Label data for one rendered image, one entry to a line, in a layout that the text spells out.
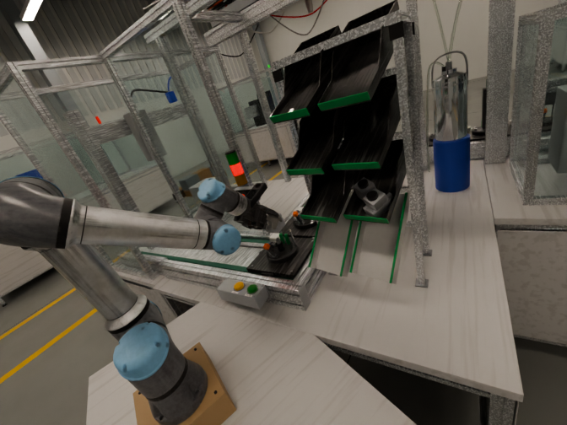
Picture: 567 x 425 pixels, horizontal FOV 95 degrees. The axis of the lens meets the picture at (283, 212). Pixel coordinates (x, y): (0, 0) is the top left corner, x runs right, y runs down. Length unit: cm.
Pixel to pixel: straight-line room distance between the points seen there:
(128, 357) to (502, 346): 91
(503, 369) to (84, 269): 101
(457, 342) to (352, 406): 33
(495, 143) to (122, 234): 180
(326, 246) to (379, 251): 19
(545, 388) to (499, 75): 152
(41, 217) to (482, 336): 103
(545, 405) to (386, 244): 121
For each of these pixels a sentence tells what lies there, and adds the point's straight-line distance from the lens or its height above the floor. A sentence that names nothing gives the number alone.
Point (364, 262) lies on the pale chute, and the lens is 90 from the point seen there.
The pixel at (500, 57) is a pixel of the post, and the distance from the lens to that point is 180.
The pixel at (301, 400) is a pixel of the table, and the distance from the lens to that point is 85.
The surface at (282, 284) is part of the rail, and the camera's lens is 100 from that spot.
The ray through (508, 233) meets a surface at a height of 79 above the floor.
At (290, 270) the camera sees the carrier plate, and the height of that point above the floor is 97.
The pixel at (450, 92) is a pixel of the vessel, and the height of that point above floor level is 135.
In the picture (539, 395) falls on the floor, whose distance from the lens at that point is 190.
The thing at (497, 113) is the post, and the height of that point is 114.
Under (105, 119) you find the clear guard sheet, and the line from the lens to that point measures 221.
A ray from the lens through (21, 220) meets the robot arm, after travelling 61.
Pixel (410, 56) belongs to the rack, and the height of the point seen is 156.
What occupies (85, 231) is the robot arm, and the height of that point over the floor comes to 147.
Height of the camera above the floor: 159
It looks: 25 degrees down
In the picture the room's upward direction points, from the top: 19 degrees counter-clockwise
